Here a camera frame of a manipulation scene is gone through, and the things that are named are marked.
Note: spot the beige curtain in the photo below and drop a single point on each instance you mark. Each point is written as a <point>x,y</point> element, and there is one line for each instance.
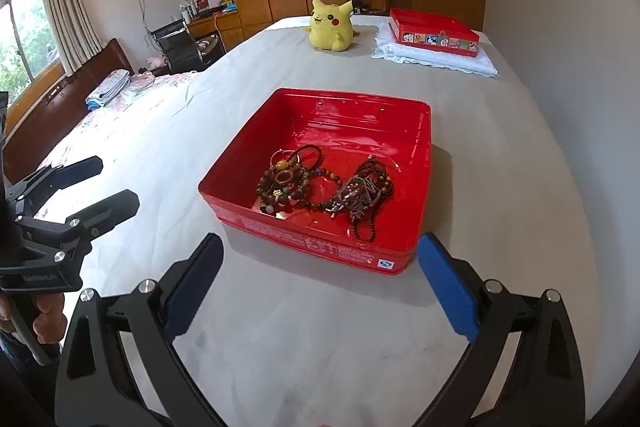
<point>67,12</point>

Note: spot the person's left hand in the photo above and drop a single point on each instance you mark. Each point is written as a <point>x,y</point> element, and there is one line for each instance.
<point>47,312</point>

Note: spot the red tin lid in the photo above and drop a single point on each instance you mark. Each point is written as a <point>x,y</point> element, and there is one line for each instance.
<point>435,39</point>

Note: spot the floral blanket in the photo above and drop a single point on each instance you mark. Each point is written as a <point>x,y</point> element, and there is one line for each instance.
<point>150,92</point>

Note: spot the pink plush toy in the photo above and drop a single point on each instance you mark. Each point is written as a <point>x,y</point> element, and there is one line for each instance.
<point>155,63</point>

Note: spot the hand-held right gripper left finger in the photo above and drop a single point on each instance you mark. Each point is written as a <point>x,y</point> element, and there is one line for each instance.
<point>192,289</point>

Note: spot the wooden desk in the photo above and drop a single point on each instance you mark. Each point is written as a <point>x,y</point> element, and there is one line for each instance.
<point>225,29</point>

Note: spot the white folded towel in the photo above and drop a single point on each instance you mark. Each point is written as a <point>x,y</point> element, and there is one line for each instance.
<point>450,62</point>

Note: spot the folded patterned cloth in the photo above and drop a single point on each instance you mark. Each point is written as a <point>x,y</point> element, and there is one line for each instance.
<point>107,89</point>

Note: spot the wooden framed window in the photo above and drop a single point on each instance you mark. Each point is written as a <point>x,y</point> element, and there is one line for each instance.
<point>25,42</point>

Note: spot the dark wooden headboard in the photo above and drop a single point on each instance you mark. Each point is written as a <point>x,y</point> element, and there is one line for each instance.
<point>55,107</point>

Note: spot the black office chair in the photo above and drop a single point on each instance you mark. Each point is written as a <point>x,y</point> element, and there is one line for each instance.
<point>175,47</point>

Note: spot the red tin box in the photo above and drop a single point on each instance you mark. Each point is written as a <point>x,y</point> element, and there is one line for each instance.
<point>350,127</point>

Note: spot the person's left forearm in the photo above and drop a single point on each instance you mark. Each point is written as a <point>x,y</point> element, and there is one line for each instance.
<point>17,377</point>

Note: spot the yellow plush toy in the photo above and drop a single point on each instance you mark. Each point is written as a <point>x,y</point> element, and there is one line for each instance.
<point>327,27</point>

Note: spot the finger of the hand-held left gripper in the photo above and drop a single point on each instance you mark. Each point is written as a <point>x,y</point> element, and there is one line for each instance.
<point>75,169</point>
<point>115,207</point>

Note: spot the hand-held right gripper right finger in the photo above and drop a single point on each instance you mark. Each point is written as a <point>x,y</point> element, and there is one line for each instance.
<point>447,289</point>

